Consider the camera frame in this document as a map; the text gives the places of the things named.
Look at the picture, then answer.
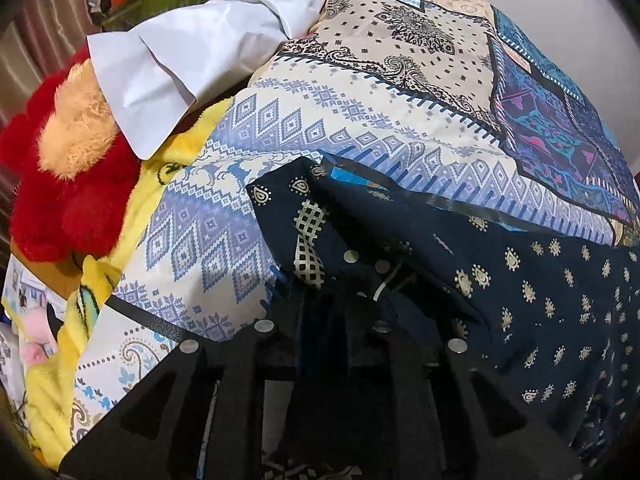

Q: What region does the navy patterned hooded sweater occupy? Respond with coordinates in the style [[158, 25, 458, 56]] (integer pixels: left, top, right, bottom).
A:
[[246, 157, 639, 479]]

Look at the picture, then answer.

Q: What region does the yellow blanket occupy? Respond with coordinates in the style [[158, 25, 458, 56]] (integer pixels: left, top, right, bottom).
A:
[[25, 99, 231, 470]]

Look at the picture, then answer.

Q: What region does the red plush toy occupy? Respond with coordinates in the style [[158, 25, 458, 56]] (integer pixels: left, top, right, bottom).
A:
[[1, 47, 141, 262]]

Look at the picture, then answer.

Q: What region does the blue patchwork quilt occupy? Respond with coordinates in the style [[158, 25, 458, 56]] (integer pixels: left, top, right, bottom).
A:
[[70, 0, 639, 441]]

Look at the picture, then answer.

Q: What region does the white pillow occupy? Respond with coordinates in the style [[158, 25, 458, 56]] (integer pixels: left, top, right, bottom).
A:
[[87, 0, 326, 159]]

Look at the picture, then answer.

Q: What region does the striped red beige curtain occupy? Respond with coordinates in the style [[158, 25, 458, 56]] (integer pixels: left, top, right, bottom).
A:
[[1, 0, 99, 124]]

